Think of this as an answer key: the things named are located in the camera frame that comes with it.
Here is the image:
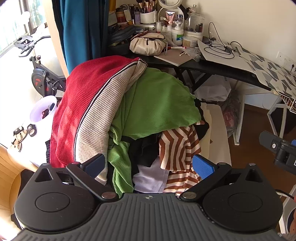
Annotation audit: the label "black exercise bike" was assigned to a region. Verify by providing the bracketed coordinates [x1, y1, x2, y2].
[14, 22, 67, 96]

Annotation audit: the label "black garment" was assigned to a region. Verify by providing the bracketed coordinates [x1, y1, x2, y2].
[120, 97, 210, 176]

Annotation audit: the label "teal curtain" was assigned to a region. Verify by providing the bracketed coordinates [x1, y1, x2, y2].
[52, 0, 110, 75]

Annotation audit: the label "clear acrylic jar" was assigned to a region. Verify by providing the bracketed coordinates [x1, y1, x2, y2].
[184, 11, 206, 39]

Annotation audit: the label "makeup brushes and bottles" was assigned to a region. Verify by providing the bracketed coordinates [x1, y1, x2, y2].
[136, 0, 158, 24]

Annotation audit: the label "white pump lotion bottle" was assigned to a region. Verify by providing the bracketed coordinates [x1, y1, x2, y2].
[171, 20, 185, 45]

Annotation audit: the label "black cable with adapter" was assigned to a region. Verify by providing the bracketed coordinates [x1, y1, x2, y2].
[208, 22, 243, 56]

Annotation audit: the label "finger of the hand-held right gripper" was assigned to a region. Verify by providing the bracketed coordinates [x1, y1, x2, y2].
[259, 131, 296, 173]

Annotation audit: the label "clear plastic bag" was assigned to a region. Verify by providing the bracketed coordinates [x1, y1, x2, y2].
[221, 91, 241, 138]

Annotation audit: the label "white bucket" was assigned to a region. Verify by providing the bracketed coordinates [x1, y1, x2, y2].
[30, 95, 58, 123]

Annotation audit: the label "black desk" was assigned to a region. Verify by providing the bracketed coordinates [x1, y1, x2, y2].
[109, 39, 278, 92]

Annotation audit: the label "brown white striped garment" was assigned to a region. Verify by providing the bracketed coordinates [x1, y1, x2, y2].
[159, 125, 201, 195]

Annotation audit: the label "white plastic bag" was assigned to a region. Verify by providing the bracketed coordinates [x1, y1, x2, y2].
[195, 80, 232, 102]

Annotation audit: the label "green garment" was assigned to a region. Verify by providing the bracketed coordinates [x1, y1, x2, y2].
[107, 67, 201, 197]

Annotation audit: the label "window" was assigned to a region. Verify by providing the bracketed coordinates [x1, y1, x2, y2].
[0, 0, 50, 58]

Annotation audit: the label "white paper sheet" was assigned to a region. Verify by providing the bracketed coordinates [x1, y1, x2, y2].
[196, 38, 242, 63]

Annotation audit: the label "round white vanity mirror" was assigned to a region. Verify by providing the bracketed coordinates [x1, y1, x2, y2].
[157, 0, 189, 26]

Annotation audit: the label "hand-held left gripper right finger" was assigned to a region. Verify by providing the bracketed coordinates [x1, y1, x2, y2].
[179, 155, 264, 201]

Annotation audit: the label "beige drawstring pouch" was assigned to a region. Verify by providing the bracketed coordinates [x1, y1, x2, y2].
[129, 32, 167, 56]

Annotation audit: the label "white table frame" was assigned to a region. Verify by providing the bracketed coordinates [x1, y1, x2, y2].
[233, 83, 296, 145]

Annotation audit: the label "cream fabric panel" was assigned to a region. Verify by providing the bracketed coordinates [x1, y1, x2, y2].
[200, 103, 232, 167]

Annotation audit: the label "light wooden furniture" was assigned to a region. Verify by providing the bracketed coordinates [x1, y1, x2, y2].
[0, 145, 31, 232]

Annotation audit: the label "cotton swab box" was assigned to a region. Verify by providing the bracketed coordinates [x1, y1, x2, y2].
[183, 36, 198, 47]

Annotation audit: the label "brown notebook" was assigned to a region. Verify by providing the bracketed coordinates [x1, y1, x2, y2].
[154, 49, 193, 66]

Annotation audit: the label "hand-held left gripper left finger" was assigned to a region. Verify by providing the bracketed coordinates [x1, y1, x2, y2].
[33, 153, 117, 202]

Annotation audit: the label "geometric patterned table mat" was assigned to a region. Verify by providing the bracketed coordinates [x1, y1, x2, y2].
[231, 45, 296, 98]

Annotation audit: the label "white wall socket panel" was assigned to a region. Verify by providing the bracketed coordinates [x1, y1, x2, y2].
[277, 51, 296, 73]

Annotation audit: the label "red beige black knit sweater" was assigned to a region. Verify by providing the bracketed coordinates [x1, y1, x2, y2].
[50, 56, 148, 184]

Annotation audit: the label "beige sandal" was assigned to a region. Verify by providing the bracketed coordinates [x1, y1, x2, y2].
[10, 139, 22, 152]
[13, 126, 28, 139]

